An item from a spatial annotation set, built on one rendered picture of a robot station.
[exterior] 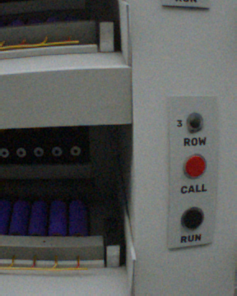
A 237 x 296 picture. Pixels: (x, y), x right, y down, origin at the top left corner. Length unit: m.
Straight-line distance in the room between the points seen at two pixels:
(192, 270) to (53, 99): 0.18
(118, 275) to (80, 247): 0.05
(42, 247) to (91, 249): 0.05
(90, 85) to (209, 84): 0.09
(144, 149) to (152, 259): 0.09
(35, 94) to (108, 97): 0.05
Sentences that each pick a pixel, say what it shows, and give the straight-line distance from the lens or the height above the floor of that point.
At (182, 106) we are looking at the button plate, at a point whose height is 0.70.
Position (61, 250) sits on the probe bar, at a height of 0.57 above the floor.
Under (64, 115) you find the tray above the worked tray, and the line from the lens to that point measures 0.35.
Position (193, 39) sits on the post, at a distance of 0.35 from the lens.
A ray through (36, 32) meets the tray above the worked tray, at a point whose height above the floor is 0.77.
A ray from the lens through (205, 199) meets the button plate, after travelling 0.36.
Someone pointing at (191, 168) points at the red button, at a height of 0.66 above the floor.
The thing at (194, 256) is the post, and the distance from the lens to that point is 0.37.
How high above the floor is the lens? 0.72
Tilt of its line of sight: 6 degrees down
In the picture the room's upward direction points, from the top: 2 degrees counter-clockwise
